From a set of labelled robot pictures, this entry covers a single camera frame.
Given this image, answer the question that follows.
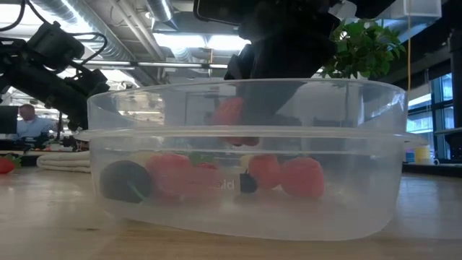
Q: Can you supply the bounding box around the yellow canister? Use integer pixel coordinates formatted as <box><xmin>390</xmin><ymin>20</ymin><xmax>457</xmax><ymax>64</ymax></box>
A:
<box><xmin>414</xmin><ymin>145</ymin><xmax>433</xmax><ymax>165</ymax></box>

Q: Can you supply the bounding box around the red strawberry with leaves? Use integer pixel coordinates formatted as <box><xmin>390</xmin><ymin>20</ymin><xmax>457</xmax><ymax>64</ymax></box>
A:
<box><xmin>183</xmin><ymin>152</ymin><xmax>225</xmax><ymax>202</ymax></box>
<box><xmin>0</xmin><ymin>154</ymin><xmax>22</xmax><ymax>175</ymax></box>

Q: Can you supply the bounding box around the pink raspberry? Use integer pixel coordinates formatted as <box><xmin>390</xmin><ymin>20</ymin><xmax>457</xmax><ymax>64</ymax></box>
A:
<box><xmin>280</xmin><ymin>157</ymin><xmax>325</xmax><ymax>200</ymax></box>
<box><xmin>248</xmin><ymin>154</ymin><xmax>282</xmax><ymax>191</ymax></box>

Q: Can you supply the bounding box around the narrow silver ventilation duct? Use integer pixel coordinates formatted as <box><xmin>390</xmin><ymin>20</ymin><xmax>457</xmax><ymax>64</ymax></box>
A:
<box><xmin>146</xmin><ymin>0</ymin><xmax>178</xmax><ymax>30</ymax></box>

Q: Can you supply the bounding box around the wide silver ventilation duct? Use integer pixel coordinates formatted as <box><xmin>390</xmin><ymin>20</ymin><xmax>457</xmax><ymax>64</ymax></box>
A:
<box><xmin>30</xmin><ymin>0</ymin><xmax>136</xmax><ymax>62</ymax></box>

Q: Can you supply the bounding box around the clear plastic tupperware container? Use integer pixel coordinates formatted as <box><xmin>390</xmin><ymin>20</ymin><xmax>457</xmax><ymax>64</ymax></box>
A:
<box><xmin>74</xmin><ymin>78</ymin><xmax>430</xmax><ymax>242</ymax></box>

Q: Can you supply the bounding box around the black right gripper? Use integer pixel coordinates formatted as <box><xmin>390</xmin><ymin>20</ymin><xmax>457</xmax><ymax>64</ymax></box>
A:
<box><xmin>224</xmin><ymin>3</ymin><xmax>340</xmax><ymax>126</ymax></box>

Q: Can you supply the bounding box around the small dark blueberry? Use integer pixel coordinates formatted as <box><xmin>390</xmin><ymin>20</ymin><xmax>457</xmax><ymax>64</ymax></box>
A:
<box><xmin>240</xmin><ymin>171</ymin><xmax>258</xmax><ymax>194</ymax></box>

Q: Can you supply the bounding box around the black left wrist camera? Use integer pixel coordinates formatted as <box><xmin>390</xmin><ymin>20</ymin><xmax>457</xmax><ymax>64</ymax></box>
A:
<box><xmin>64</xmin><ymin>68</ymin><xmax>111</xmax><ymax>97</ymax></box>

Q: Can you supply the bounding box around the white checked folded towel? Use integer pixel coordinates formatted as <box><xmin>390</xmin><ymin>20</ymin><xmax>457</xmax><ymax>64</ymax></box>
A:
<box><xmin>35</xmin><ymin>150</ymin><xmax>91</xmax><ymax>173</ymax></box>

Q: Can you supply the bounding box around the green leafy plant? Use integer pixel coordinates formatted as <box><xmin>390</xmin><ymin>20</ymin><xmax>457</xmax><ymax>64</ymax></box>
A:
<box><xmin>321</xmin><ymin>19</ymin><xmax>407</xmax><ymax>79</ymax></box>

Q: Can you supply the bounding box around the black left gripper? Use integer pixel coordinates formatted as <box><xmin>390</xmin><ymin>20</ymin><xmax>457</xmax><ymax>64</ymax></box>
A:
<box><xmin>35</xmin><ymin>77</ymin><xmax>90</xmax><ymax>131</ymax></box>

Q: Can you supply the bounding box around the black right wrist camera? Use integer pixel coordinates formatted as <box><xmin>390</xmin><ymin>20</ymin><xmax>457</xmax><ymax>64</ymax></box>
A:
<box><xmin>193</xmin><ymin>0</ymin><xmax>254</xmax><ymax>27</ymax></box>

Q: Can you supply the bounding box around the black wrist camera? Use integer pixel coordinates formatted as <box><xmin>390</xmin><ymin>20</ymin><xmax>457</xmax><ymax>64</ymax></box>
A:
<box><xmin>193</xmin><ymin>0</ymin><xmax>254</xmax><ymax>27</ymax></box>
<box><xmin>64</xmin><ymin>68</ymin><xmax>111</xmax><ymax>97</ymax></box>

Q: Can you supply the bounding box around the long ceiling light bar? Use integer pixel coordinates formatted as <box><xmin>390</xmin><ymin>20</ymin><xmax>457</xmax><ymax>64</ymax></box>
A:
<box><xmin>71</xmin><ymin>59</ymin><xmax>230</xmax><ymax>72</ymax></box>

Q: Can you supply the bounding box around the dark display panel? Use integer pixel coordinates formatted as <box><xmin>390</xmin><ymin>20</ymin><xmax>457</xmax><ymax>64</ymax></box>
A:
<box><xmin>0</xmin><ymin>105</ymin><xmax>19</xmax><ymax>134</ymax></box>

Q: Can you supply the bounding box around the dark cherry with stem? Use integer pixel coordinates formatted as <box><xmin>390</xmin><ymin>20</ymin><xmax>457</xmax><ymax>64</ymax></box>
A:
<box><xmin>100</xmin><ymin>160</ymin><xmax>153</xmax><ymax>204</ymax></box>

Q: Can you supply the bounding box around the white ceiling box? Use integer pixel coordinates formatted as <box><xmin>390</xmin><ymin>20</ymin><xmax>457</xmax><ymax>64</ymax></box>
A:
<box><xmin>391</xmin><ymin>0</ymin><xmax>443</xmax><ymax>21</ymax></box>

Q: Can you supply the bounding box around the red raspberry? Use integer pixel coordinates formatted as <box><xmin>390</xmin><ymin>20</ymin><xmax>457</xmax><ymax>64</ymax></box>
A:
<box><xmin>146</xmin><ymin>154</ymin><xmax>192</xmax><ymax>199</ymax></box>
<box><xmin>212</xmin><ymin>96</ymin><xmax>260</xmax><ymax>147</ymax></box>

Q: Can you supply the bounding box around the person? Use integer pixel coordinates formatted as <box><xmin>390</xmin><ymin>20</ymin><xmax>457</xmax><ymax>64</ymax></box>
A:
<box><xmin>16</xmin><ymin>103</ymin><xmax>56</xmax><ymax>140</ymax></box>

